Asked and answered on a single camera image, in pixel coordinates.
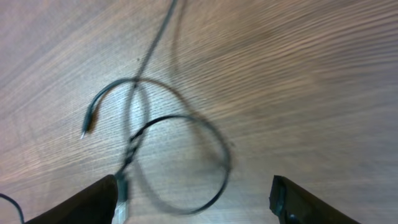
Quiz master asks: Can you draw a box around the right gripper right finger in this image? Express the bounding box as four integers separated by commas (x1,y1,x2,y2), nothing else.
269,175,359,224

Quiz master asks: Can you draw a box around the right camera cable black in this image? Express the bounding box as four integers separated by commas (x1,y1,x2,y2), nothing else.
0,194,25,224

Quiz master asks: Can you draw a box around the thin black USB cable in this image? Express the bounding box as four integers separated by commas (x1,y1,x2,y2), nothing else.
80,0,233,224

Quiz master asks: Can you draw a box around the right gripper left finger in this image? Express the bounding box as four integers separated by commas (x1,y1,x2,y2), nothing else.
27,175,118,224

